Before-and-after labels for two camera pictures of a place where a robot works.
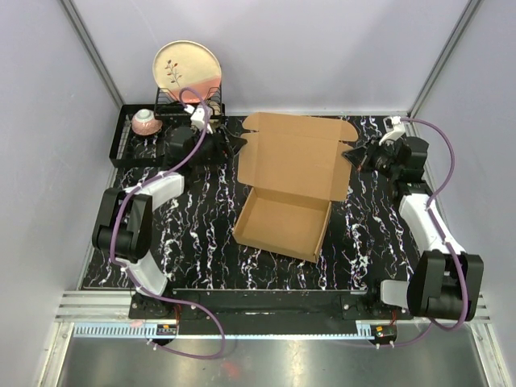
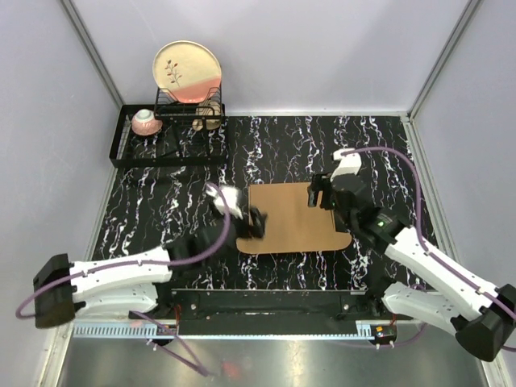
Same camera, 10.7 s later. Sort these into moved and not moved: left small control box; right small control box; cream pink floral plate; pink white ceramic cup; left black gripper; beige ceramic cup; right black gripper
Moved: left black gripper; right black gripper
Not moved: cream pink floral plate; pink white ceramic cup; right small control box; beige ceramic cup; left small control box
